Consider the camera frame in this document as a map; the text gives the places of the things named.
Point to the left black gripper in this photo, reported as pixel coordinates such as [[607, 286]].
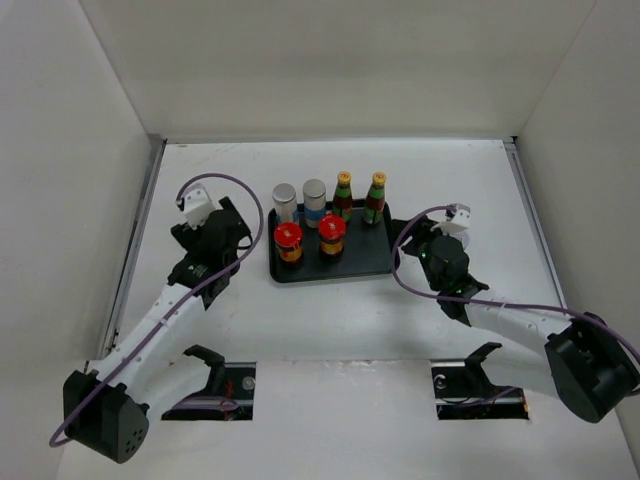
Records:
[[191, 238]]

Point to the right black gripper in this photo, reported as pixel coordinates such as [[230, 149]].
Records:
[[419, 228]]

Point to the red lid jar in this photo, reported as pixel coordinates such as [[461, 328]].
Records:
[[288, 238], [331, 230]]

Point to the silver lid white jar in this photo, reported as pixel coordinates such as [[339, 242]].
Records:
[[285, 201]]

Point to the yellow cap sauce bottle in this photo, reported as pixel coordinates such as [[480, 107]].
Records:
[[342, 200], [375, 200]]

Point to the white jar red label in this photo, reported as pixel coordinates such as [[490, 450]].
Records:
[[464, 238]]

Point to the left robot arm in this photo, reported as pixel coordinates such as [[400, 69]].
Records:
[[110, 407]]

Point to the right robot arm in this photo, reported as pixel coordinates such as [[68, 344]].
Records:
[[571, 356]]

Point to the black plastic tray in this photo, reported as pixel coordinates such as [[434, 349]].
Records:
[[367, 250]]

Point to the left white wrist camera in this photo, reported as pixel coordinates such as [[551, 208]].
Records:
[[196, 205]]

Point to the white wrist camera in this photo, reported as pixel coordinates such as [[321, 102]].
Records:
[[457, 220], [196, 205]]

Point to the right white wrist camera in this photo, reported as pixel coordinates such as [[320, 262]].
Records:
[[457, 220]]

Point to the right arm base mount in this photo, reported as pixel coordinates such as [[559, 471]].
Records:
[[463, 391]]

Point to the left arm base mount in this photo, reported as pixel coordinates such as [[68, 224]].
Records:
[[228, 394]]

